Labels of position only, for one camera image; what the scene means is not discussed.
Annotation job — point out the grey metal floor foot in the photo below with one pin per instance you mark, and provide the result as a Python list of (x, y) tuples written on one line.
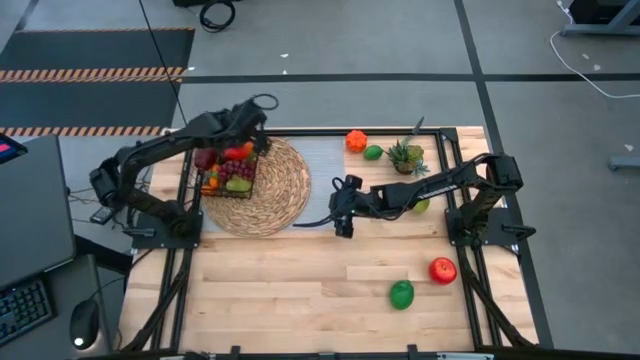
[(625, 162)]

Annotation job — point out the red grape bunch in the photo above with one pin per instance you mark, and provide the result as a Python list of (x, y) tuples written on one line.
[(240, 170)]

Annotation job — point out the red orange mango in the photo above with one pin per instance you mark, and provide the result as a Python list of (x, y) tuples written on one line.
[(237, 152)]

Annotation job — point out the black power adapter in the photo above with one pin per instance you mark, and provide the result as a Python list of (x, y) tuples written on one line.
[(102, 215)]

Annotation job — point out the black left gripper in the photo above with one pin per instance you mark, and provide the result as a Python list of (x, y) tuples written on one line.
[(245, 122)]

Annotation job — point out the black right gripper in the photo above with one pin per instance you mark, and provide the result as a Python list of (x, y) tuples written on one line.
[(350, 202)]

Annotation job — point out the round green fruit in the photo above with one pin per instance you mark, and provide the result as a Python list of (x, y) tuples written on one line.
[(401, 294)]

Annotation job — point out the black device red screen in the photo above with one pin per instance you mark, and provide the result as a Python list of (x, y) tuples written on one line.
[(10, 148)]

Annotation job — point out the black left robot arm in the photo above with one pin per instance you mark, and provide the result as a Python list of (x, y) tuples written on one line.
[(160, 145)]

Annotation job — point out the potted succulent plant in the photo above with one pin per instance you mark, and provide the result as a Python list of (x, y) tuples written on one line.
[(406, 157)]

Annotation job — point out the grey rectangular placemat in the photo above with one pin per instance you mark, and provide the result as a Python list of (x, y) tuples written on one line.
[(320, 165)]

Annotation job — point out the black backlit keyboard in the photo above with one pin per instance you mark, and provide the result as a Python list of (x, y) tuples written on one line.
[(22, 310)]

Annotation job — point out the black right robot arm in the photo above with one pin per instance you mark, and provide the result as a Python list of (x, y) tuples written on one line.
[(435, 190)]

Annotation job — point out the round woven placemat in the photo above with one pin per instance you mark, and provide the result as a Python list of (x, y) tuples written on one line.
[(280, 190)]

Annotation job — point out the black computer mouse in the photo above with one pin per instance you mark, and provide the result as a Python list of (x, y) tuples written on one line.
[(84, 322)]

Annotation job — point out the small green lime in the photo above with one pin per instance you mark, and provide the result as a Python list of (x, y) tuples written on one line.
[(373, 152)]

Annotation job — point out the black cabinet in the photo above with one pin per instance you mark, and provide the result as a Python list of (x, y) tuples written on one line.
[(595, 10)]

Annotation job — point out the dark grey monitor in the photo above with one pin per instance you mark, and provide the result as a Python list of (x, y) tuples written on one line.
[(35, 210)]

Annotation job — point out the black aluminium rig frame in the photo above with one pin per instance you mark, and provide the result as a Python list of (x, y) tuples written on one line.
[(305, 132)]

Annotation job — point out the grey metal stand leg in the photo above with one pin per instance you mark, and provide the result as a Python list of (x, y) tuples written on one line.
[(590, 31)]

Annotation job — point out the dark red apple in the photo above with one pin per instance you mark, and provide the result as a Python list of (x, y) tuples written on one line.
[(205, 159)]

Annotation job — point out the grey desk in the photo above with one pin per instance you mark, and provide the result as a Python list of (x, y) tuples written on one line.
[(65, 280)]

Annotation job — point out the tangerine cluster with stem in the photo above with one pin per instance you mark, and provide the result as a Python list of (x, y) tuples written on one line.
[(214, 182)]

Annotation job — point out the bright red apple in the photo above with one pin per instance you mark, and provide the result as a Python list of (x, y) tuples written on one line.
[(442, 270)]

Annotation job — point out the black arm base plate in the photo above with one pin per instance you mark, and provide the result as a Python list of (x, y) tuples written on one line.
[(495, 235), (142, 243)]

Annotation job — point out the black hazard-striped floor mat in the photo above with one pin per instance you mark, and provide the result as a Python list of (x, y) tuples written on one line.
[(75, 50)]

